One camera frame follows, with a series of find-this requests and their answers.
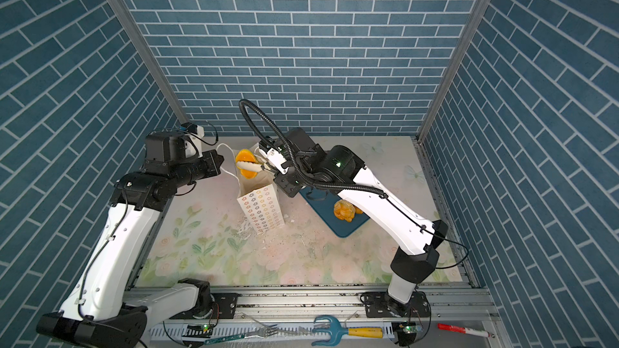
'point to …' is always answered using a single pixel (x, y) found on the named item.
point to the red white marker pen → (467, 330)
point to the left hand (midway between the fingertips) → (225, 156)
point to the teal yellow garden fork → (338, 331)
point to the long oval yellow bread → (246, 155)
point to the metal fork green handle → (267, 331)
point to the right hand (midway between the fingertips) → (278, 171)
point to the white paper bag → (259, 199)
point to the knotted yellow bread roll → (346, 210)
